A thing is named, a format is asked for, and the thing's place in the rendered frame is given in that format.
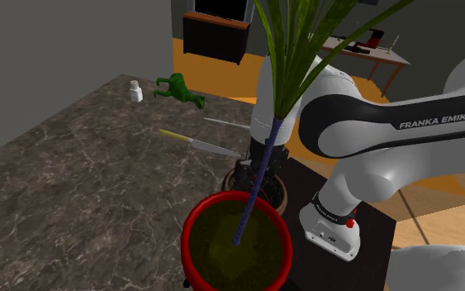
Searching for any black television screen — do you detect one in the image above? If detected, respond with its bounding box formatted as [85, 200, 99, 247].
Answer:
[187, 0, 256, 24]

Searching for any wooden desk with pale top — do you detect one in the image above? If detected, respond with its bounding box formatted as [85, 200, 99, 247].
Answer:
[308, 27, 412, 98]

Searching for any silver table knife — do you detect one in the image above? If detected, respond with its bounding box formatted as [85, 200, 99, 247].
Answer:
[202, 117, 252, 131]

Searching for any green plant in red pot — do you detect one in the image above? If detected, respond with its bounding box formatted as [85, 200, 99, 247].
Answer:
[180, 0, 415, 291]

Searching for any black cabinet with wooden top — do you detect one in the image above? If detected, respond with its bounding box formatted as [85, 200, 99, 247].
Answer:
[182, 10, 252, 67]

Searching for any small white bottle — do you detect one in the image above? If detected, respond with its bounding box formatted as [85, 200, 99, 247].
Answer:
[129, 79, 145, 104]

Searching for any brown round bowl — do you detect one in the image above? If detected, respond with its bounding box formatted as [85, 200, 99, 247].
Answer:
[221, 166, 289, 216]

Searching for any green dinosaur toy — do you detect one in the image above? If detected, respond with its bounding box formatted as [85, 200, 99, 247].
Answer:
[153, 73, 207, 111]

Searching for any dark robot stand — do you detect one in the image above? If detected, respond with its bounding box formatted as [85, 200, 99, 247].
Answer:
[273, 155, 398, 291]

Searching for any yellow-handled kitchen knife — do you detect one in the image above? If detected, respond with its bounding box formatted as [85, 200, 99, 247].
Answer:
[158, 128, 242, 159]

